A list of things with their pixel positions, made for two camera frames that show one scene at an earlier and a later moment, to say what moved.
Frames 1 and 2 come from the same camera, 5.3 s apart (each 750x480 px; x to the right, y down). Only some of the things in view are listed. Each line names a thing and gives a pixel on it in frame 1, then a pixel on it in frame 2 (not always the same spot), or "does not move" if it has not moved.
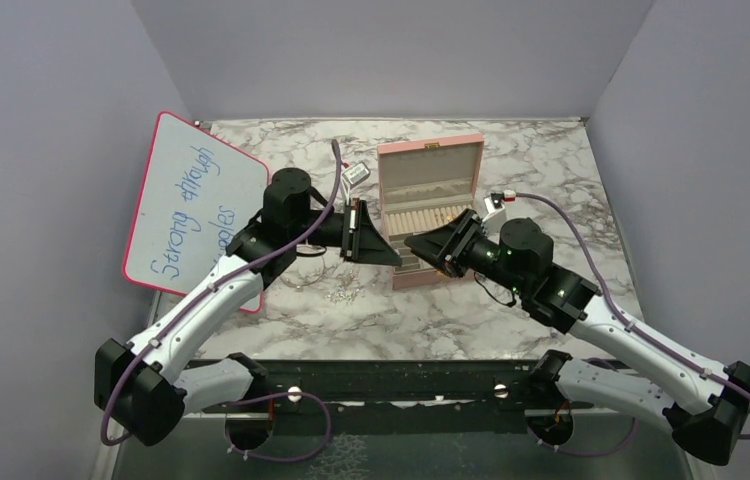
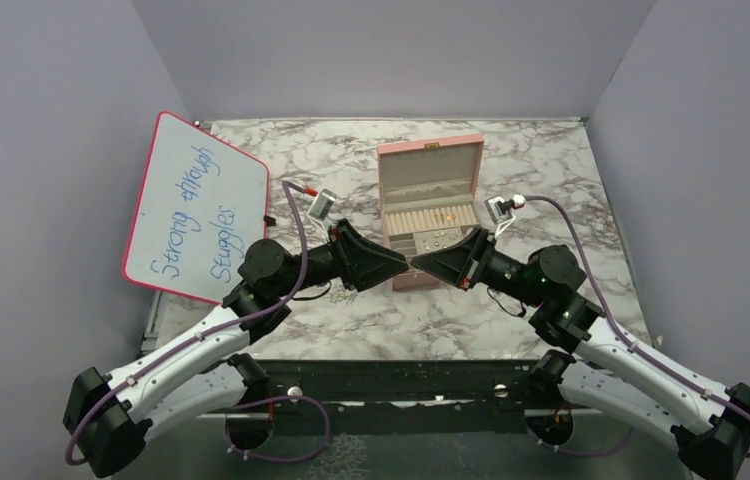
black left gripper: x=364 y=244 -> x=363 y=263
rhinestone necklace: x=347 y=289 does not move
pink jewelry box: x=423 y=185 does not move
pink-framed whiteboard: x=199 y=191 does not move
